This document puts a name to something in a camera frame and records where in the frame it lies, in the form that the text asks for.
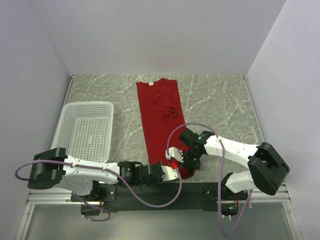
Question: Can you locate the red t shirt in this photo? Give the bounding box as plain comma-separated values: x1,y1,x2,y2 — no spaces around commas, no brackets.
136,78,189,166

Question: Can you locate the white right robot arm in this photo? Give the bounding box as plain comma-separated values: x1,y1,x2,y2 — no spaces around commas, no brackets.
179,128,290,200

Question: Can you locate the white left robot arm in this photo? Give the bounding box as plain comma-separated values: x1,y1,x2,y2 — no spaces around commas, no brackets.
27,147,165,201

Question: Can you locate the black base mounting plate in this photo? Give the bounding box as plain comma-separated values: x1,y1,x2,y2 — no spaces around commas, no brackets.
98,182,218,213

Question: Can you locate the white plastic basket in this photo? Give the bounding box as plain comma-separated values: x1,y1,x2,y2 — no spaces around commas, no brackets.
50,101,114,163

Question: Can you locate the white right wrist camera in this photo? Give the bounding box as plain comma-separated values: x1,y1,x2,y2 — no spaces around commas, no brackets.
165,147,184,163

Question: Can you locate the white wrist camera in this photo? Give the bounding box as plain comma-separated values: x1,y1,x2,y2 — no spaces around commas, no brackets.
160,165,182,182
165,147,184,163

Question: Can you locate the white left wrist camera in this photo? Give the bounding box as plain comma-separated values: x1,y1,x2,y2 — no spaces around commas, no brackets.
160,165,182,182

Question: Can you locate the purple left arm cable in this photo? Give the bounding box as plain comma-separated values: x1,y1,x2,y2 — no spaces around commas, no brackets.
15,159,183,222

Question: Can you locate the aluminium frame rail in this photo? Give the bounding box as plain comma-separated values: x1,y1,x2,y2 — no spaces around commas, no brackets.
14,154,301,240

